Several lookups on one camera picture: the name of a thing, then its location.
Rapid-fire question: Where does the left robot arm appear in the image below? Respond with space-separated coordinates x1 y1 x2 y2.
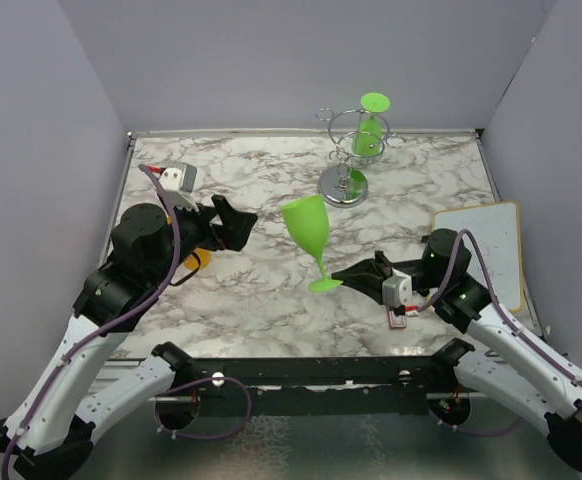
0 195 258 479

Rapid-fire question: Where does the red white eraser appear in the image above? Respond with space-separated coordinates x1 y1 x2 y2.
387 309 407 330

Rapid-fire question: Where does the small whiteboard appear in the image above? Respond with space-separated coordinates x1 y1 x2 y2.
432 201 525 313

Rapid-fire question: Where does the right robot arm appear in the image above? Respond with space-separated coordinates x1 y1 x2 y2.
333 228 582 473

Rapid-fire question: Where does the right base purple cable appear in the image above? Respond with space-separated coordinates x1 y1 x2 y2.
435 349 527 437

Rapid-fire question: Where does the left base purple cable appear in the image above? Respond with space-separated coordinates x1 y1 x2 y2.
154 375 254 442

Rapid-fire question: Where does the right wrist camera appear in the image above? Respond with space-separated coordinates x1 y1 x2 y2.
382 269 419 316

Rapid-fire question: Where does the orange wine glass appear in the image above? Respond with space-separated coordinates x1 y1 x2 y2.
183 248 212 271

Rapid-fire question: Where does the green wine glass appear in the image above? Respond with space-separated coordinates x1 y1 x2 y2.
281 195 342 293
352 92 391 157

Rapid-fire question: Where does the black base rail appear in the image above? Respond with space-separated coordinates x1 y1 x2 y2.
152 339 474 417

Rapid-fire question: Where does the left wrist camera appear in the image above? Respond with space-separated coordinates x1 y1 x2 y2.
148 162 199 212

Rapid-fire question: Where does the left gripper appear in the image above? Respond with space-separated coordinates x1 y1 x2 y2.
148 194 258 287

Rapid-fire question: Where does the chrome wine glass rack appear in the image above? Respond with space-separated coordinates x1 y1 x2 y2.
316 106 391 208

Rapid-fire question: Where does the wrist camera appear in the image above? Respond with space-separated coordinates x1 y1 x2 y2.
148 162 199 212
382 269 419 316

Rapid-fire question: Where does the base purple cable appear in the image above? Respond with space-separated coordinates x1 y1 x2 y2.
154 375 254 442
435 349 527 437

